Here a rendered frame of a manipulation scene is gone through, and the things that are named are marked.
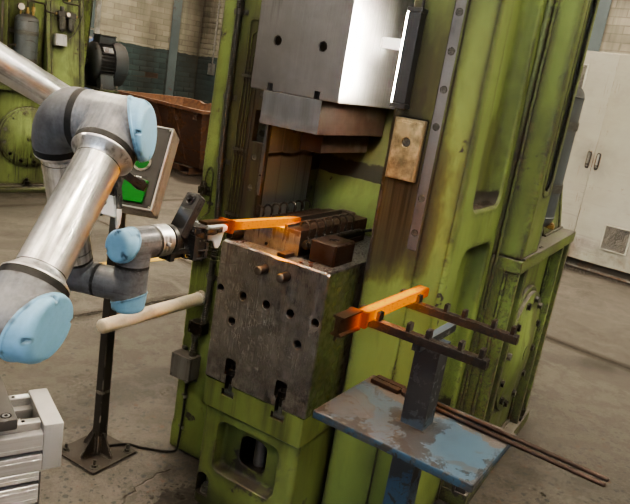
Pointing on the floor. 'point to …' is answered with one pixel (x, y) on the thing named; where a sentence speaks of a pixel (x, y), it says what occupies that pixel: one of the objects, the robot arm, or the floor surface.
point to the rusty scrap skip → (172, 116)
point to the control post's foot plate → (85, 457)
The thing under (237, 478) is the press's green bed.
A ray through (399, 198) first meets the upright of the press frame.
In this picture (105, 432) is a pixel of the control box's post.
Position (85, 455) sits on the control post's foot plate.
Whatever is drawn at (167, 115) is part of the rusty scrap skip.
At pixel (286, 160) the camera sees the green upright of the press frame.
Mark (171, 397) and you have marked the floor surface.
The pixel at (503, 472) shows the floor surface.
